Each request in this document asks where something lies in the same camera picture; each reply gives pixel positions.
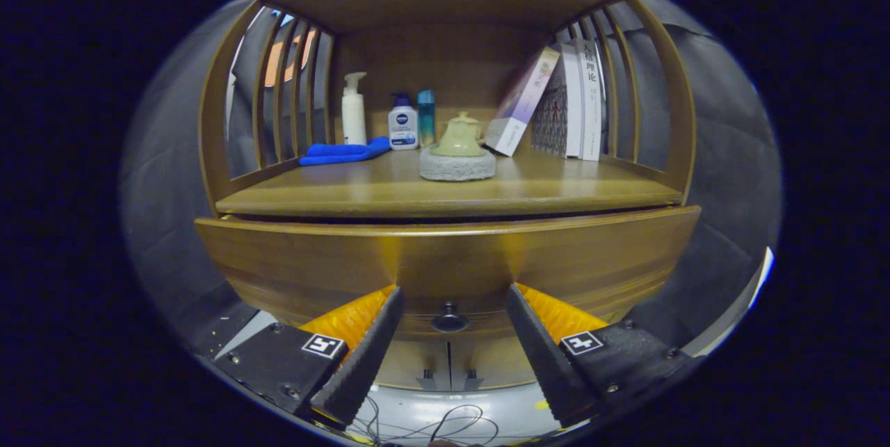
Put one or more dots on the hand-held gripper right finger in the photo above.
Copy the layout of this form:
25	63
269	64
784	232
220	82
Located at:
546	360

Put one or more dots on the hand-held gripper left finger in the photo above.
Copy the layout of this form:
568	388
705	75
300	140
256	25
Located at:
358	363

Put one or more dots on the wooden drawer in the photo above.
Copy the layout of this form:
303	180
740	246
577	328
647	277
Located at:
313	266

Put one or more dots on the grey round pad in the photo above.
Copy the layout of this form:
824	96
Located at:
457	167

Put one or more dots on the wooden countertop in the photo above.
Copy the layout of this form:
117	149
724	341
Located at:
361	193

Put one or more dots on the blue folded cloth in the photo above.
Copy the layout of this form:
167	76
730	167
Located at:
344	152

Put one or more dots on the white appliance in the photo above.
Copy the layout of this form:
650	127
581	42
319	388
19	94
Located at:
761	277

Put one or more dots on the beige lidded tea bowl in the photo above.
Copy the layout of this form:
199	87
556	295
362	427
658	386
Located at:
459	137

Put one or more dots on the white bottle blue cap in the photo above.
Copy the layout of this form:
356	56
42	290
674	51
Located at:
403	128

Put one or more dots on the patterned dark book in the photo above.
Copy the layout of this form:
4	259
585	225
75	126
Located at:
551	118

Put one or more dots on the white pump bottle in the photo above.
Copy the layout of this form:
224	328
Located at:
354	115

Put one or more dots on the clear blue bottle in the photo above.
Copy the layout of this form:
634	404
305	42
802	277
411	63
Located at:
426	118

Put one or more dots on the white book black lettering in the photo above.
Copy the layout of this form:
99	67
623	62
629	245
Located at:
591	108

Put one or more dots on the purple book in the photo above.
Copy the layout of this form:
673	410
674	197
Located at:
521	103

